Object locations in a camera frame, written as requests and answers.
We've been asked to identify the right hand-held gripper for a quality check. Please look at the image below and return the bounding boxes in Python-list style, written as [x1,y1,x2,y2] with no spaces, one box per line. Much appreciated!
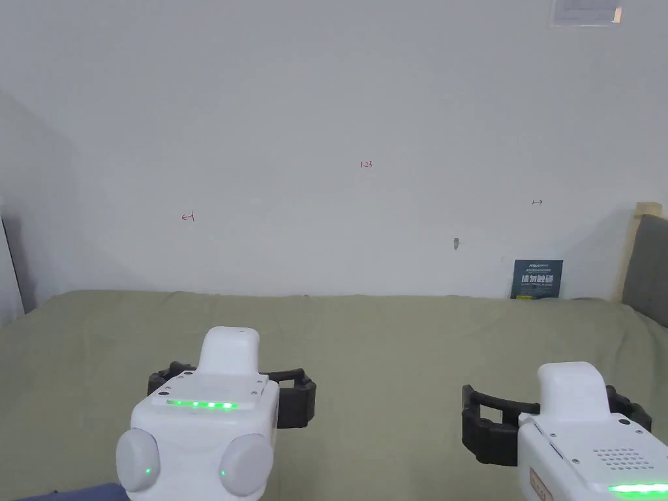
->
[461,361,668,501]

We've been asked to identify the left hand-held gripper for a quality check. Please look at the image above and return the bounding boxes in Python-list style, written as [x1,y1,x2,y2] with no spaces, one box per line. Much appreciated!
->
[115,326,317,501]

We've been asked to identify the dark printed card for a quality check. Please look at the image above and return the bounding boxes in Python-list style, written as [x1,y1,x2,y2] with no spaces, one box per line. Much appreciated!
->
[509,259,565,301]

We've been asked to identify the bed with pale green sheet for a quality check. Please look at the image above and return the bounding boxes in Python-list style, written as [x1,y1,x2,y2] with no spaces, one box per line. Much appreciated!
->
[0,289,668,501]

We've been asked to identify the grey padded headboard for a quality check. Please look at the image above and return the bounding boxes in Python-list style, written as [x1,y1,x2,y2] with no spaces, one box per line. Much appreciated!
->
[617,202,668,329]

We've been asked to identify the dark blue garment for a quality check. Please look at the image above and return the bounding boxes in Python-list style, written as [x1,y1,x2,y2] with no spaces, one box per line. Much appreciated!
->
[9,482,127,501]

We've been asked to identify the paper notice on wall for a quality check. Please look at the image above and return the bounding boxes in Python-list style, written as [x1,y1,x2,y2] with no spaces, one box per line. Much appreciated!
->
[550,0,625,27]

